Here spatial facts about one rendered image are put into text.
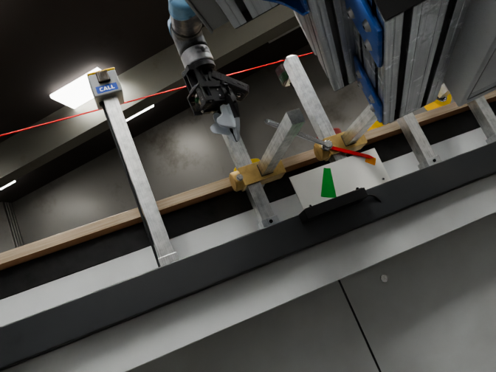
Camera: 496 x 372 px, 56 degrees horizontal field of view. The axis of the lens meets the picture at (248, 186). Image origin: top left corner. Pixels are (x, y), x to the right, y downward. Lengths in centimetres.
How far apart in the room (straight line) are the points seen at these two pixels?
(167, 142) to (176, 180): 57
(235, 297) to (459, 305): 73
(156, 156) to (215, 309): 559
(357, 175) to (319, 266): 26
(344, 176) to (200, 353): 60
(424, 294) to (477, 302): 17
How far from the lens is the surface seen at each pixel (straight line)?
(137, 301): 105
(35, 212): 760
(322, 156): 124
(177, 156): 646
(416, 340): 148
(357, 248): 121
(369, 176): 125
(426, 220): 132
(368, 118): 114
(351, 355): 139
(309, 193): 118
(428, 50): 58
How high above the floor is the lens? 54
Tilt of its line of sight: 14 degrees up
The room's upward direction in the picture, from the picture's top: 23 degrees counter-clockwise
